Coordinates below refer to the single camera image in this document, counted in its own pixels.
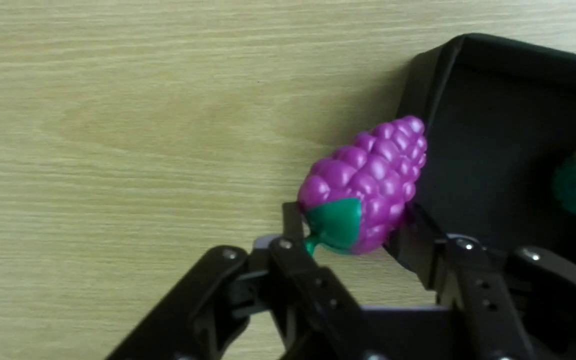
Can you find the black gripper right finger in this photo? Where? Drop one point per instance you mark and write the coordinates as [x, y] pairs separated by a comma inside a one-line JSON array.
[[488, 305]]

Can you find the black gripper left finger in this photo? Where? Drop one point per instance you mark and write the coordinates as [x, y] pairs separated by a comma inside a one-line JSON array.
[[212, 305]]

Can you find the purple grape toy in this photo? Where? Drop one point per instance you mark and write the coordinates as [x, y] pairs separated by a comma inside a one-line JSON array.
[[356, 197]]

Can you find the black square storage box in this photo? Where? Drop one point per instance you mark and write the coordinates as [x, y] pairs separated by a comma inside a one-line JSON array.
[[501, 116]]

